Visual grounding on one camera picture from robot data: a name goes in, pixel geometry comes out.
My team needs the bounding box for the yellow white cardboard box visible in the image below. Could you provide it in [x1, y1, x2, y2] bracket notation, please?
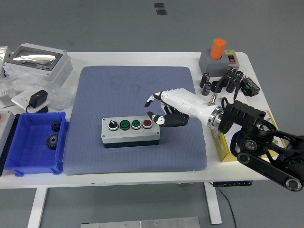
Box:
[210, 110, 287, 163]

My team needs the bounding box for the clear plastic bag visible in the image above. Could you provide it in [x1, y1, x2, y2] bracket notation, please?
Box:
[0, 68, 76, 111]

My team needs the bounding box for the white red-black push switch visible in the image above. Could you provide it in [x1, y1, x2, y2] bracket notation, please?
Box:
[224, 49, 240, 71]

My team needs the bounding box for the silver foil packet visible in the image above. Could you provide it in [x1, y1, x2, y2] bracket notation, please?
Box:
[0, 46, 12, 79]

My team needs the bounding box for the black power adapter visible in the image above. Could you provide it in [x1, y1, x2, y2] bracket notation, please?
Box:
[25, 89, 49, 114]

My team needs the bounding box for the white table leg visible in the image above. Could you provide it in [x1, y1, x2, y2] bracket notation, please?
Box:
[27, 187, 48, 228]
[204, 182, 223, 225]

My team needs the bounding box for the thin black cable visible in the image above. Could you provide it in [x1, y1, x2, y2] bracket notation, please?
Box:
[209, 182, 237, 228]

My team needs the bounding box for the white socket plate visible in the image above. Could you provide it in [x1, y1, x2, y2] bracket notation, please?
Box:
[11, 91, 50, 112]

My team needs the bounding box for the blue plastic bin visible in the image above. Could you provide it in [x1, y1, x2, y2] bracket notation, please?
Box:
[4, 111, 70, 177]

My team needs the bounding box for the grey four-button control box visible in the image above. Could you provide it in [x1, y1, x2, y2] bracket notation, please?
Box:
[101, 115, 161, 149]

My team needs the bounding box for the grey enclosure with clear window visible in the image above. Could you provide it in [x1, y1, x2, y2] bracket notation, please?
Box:
[2, 42, 73, 88]

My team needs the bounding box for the grey block base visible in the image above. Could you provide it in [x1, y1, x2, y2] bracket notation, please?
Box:
[198, 48, 230, 78]

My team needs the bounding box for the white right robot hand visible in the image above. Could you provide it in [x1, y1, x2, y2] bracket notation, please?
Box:
[143, 88, 216, 128]

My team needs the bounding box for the grey-blue table mat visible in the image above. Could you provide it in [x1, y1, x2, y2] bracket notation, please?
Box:
[63, 66, 207, 176]

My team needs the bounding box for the large black gear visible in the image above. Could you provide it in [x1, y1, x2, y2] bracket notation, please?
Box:
[45, 133, 59, 151]

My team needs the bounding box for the black table control panel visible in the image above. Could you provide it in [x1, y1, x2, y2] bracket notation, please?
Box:
[213, 180, 253, 188]

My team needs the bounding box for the orange cylinder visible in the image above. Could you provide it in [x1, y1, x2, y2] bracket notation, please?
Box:
[209, 38, 227, 60]

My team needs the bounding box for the black module with green terminal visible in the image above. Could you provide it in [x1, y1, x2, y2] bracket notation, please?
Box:
[239, 77, 261, 97]

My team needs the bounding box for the silver metal plate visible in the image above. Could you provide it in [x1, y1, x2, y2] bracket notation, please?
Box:
[80, 217, 200, 228]

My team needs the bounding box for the black ring nut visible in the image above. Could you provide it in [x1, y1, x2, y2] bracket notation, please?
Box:
[211, 81, 223, 94]

